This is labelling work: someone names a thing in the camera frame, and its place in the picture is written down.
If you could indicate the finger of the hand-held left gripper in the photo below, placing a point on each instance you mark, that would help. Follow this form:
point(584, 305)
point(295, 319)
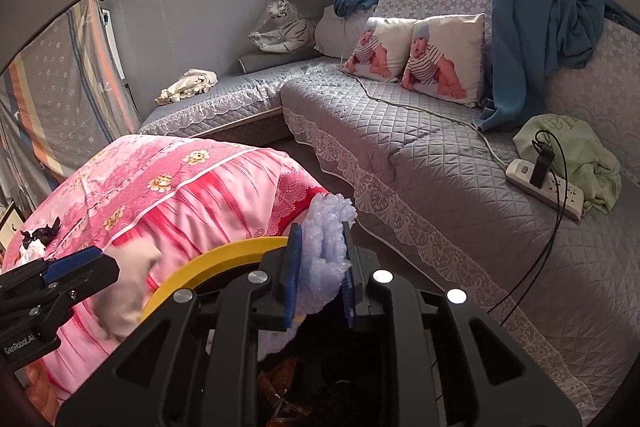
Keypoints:
point(85, 274)

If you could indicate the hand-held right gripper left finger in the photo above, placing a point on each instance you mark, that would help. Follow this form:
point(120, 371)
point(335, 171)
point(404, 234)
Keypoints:
point(292, 274)

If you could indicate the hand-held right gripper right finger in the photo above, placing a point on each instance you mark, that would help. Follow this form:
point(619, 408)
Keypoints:
point(349, 292)

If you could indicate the beige cloth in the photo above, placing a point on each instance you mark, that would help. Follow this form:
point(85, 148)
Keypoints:
point(125, 287)

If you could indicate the bubble wrap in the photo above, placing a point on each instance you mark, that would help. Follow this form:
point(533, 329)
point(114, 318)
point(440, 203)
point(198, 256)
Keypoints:
point(325, 247)

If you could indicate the yellow round bin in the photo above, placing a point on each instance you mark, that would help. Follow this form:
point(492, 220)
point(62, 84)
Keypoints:
point(210, 262)

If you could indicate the white crumpled tissue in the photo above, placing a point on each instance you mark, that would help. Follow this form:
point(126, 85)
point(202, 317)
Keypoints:
point(32, 251)

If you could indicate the black crumpled wrapper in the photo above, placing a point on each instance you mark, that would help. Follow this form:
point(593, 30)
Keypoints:
point(44, 233)

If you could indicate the white cabinet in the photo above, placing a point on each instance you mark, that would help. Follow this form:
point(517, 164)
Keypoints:
point(10, 224)

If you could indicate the orange plastic wrapper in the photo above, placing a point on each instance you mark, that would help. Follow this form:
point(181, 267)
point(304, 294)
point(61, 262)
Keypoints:
point(280, 387)

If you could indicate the pink floral blanket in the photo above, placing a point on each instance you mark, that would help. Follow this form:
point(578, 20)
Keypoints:
point(200, 202)

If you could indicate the grey draped cloth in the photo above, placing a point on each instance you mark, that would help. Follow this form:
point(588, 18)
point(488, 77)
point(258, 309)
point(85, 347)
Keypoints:
point(20, 157)

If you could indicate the grey quilted sofa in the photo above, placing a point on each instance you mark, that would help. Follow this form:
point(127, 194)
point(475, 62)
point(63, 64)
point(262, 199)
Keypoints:
point(400, 147)

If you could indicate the cream crumpled cloth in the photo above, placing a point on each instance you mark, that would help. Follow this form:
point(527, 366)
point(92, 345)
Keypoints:
point(187, 84)

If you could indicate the grey bolster pillow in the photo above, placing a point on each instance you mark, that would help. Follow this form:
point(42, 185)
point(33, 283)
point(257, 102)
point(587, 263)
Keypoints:
point(260, 61)

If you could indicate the black charger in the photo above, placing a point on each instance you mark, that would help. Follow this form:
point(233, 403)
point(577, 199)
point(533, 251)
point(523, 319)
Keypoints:
point(541, 169)

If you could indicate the white power strip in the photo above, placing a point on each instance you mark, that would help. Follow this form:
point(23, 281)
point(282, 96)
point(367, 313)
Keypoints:
point(565, 197)

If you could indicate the baby print pillow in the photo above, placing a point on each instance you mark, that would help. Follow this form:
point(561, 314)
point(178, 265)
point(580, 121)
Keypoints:
point(445, 57)
point(380, 47)

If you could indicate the grey back cushion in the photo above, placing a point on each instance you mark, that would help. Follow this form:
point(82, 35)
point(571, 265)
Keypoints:
point(337, 32)

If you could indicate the white tiger plush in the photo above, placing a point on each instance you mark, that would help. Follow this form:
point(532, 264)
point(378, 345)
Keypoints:
point(285, 27)

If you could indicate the green cloth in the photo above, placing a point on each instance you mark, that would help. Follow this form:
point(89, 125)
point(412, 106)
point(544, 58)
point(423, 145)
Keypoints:
point(590, 157)

